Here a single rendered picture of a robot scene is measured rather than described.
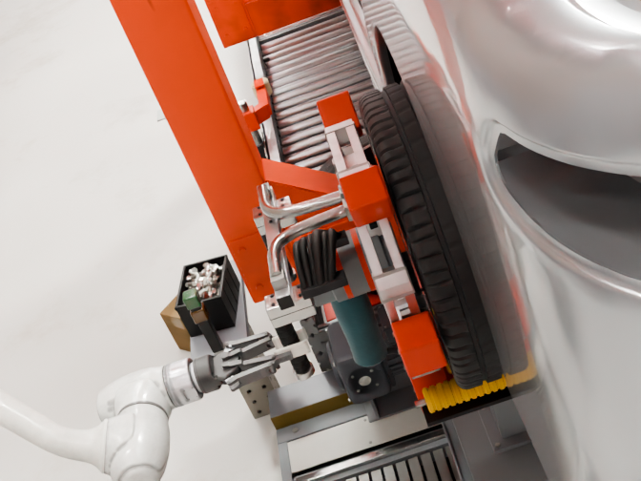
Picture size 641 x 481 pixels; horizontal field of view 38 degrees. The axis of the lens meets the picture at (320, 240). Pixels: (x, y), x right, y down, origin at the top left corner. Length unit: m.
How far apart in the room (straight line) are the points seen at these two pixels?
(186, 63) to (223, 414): 1.31
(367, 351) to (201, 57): 0.80
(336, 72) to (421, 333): 2.70
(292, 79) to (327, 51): 0.26
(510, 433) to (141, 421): 0.96
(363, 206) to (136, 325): 2.13
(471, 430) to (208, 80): 1.09
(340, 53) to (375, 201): 2.84
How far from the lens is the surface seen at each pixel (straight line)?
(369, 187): 1.64
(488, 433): 2.37
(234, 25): 4.21
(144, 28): 2.17
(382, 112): 1.79
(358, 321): 2.17
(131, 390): 1.88
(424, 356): 1.69
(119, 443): 1.77
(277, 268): 1.76
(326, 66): 4.35
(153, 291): 3.79
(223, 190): 2.35
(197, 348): 2.62
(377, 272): 1.70
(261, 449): 2.90
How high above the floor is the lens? 2.00
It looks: 33 degrees down
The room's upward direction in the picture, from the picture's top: 22 degrees counter-clockwise
